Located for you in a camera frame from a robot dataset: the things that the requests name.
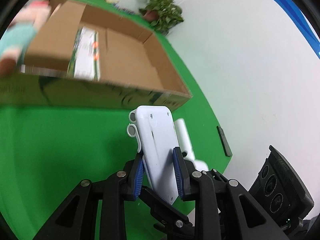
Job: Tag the long brown cardboard box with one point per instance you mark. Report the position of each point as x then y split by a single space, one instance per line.
52 46

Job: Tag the pig plush toy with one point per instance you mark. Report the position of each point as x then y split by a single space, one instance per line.
20 32

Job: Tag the white green printed box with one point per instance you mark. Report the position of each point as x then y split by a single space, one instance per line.
84 63

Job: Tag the right potted green plant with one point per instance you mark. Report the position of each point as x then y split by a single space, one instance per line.
162 15

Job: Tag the green table cloth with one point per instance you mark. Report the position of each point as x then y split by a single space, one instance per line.
47 151

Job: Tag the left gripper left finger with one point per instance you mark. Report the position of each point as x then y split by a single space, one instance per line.
96 206

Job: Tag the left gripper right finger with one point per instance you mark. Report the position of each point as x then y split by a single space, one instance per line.
224 209

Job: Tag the large open cardboard tray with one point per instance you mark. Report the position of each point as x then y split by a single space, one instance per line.
135 70

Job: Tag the black remote control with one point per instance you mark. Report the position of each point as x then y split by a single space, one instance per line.
224 142

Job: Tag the small packets at table back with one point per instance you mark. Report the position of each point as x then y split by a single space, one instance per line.
116 5

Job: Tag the blue swoosh wall decal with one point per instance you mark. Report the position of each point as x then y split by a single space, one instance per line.
299 18

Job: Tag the white cylinder bottle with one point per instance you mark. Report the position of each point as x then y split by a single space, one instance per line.
186 145

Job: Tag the white plastic device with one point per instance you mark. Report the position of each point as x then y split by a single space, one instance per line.
153 127

